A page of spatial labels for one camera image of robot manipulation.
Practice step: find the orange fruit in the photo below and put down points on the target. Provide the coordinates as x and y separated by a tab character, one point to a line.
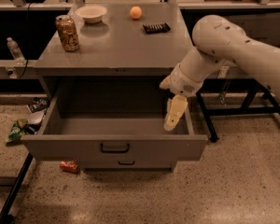
136	13

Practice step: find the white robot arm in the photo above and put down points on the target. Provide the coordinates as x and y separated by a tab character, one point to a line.
216	41

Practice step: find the grey metal drawer cabinet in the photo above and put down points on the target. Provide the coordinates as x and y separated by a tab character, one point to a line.
118	47

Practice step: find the green chip bag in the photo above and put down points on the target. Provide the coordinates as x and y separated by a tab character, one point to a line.
17	130

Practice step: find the gold soda can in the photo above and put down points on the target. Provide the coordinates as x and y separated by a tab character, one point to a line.
67	32

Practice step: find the grey bottom drawer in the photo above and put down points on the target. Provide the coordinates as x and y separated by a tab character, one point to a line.
140	164

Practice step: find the black chocolate bar pack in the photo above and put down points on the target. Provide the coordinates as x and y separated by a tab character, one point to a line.
157	28

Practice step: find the grey drawer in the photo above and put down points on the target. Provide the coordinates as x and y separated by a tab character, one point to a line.
140	164
119	119

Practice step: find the white paper bowl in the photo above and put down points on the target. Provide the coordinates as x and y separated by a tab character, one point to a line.
91	14

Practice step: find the clear plastic water bottle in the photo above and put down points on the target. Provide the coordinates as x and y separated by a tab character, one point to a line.
15	51

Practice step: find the crushed red soda can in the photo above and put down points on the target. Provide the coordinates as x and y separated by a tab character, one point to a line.
69	166

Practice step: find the grey top drawer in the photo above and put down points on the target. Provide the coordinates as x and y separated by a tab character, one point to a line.
119	119

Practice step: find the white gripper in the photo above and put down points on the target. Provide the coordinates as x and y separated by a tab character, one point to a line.
183	81

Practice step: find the pile of floor trash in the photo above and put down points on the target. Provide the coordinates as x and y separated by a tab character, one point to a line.
38	111

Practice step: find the black table leg left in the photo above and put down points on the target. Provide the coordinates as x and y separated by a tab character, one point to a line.
15	184

